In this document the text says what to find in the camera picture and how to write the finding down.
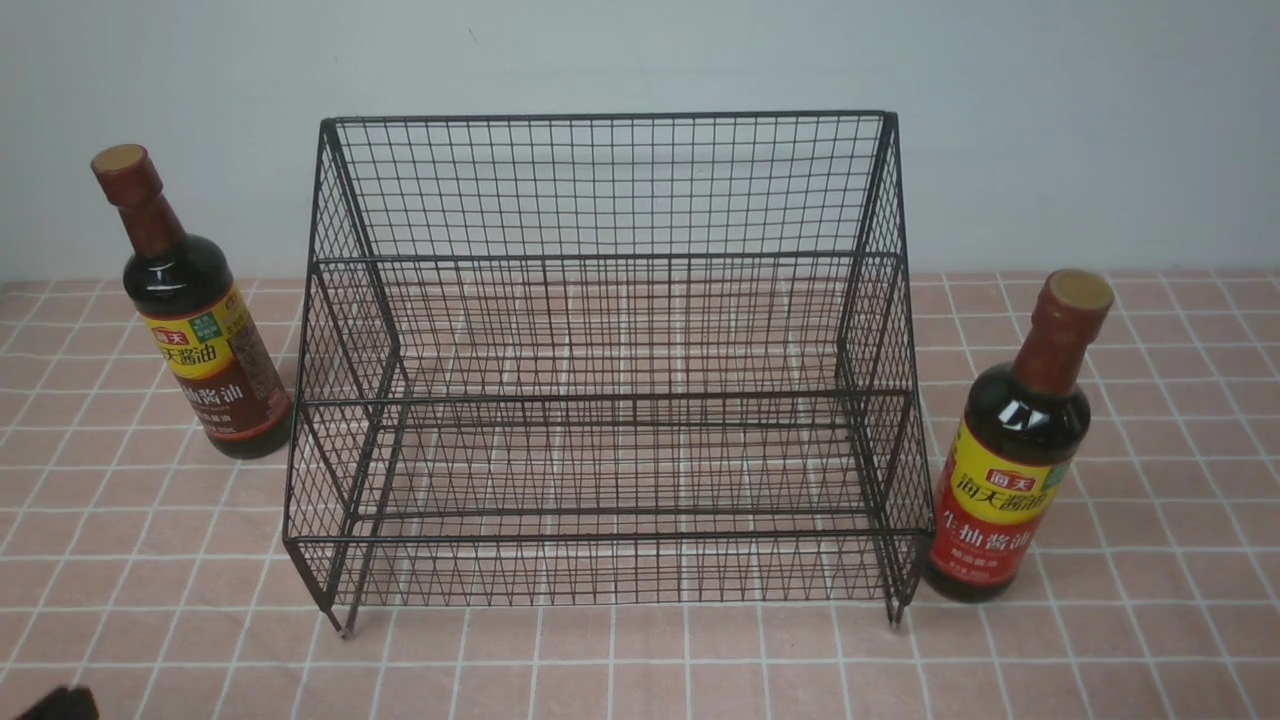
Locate pink checkered tablecloth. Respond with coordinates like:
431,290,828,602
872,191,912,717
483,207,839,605
3,270,1277,719

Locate black wire mesh shelf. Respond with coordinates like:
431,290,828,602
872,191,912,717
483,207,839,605
282,110,934,634

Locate dark soy sauce bottle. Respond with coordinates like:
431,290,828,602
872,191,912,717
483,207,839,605
90,143,293,459

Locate light soy sauce bottle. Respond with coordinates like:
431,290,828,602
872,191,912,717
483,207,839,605
924,269,1115,603

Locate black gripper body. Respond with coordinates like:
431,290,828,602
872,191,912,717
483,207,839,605
15,685,99,720

